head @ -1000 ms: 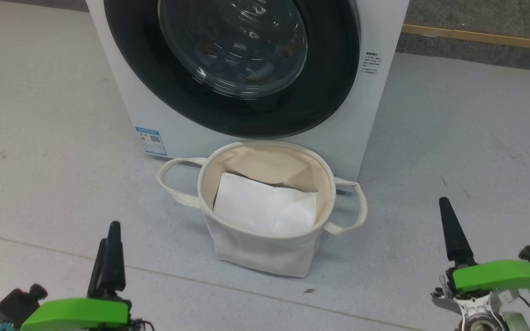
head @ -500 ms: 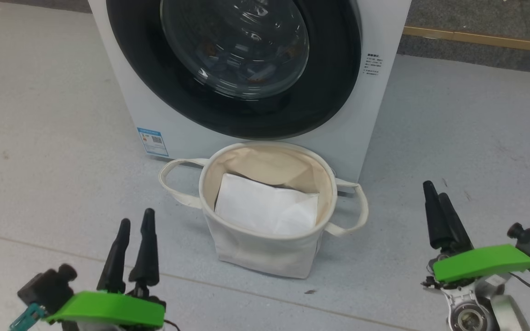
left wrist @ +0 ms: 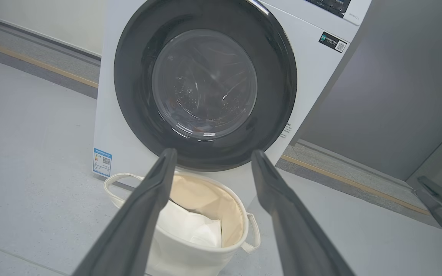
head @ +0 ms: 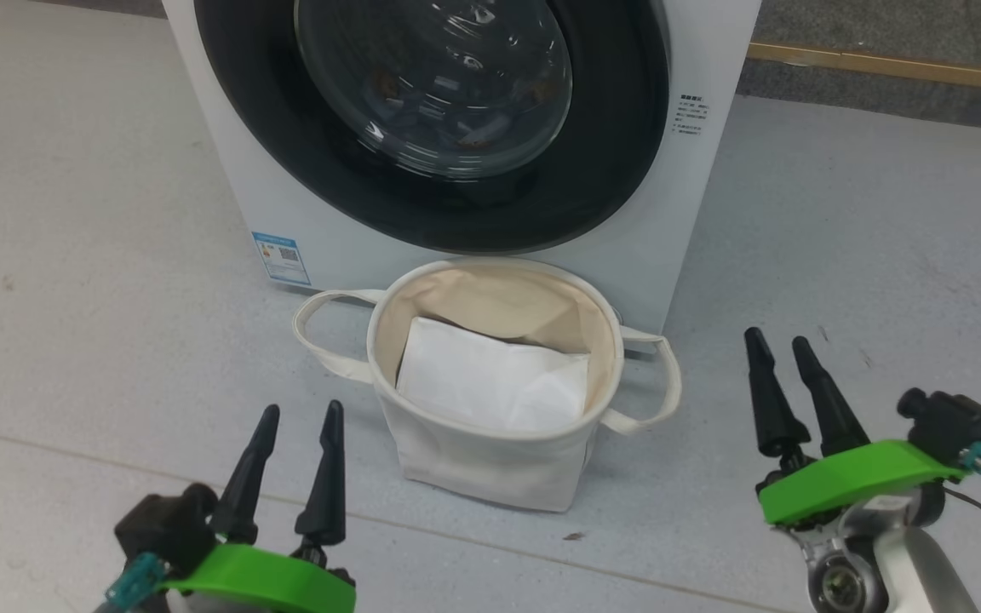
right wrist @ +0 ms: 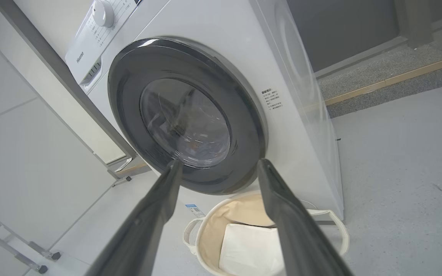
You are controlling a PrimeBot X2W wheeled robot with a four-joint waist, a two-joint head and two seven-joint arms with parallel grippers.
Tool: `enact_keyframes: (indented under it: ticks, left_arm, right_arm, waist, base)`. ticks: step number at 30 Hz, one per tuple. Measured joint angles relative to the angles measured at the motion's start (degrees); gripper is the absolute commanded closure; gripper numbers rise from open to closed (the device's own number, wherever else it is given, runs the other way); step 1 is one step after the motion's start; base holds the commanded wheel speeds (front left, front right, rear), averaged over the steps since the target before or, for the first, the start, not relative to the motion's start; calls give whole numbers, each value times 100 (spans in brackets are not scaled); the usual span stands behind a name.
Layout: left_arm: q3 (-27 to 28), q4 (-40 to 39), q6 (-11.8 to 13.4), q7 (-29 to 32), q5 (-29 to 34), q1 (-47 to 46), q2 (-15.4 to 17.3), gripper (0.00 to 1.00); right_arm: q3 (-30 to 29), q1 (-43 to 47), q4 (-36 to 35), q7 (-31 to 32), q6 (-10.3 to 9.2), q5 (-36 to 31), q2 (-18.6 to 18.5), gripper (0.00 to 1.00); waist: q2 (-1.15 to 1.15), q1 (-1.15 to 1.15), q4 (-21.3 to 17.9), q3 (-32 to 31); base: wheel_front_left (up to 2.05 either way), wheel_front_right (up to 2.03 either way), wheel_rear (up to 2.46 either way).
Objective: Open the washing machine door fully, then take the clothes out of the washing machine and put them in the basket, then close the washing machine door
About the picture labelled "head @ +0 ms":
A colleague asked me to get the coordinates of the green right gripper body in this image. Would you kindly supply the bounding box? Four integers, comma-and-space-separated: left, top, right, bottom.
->
754, 439, 968, 526

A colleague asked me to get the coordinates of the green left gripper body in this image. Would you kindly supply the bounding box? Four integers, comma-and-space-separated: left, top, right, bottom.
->
158, 536, 357, 613

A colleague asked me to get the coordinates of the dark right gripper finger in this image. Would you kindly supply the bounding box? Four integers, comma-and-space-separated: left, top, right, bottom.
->
792, 336, 870, 458
744, 327, 812, 458

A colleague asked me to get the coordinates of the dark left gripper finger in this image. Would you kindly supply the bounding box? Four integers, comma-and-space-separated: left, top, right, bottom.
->
211, 404, 281, 546
295, 400, 347, 547

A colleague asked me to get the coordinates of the round black glass washer door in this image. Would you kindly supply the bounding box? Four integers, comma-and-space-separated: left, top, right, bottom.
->
194, 0, 670, 255

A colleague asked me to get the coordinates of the cream canvas laundry basket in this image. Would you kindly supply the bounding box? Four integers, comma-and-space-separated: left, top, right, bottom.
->
293, 258, 683, 513

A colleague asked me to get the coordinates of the white front-load washing machine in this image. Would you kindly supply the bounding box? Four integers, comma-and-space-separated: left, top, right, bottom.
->
161, 0, 762, 335

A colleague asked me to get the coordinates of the white folded sheet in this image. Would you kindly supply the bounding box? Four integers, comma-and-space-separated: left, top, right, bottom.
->
396, 317, 591, 433

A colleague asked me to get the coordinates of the blue energy label sticker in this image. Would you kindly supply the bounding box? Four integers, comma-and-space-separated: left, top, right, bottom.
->
252, 231, 312, 286

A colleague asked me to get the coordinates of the wooden floor strip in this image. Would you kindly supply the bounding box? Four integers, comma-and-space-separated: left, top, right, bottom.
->
746, 43, 981, 95

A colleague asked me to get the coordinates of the teal left cable connector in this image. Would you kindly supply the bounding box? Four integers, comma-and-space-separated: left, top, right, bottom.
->
106, 552, 169, 610

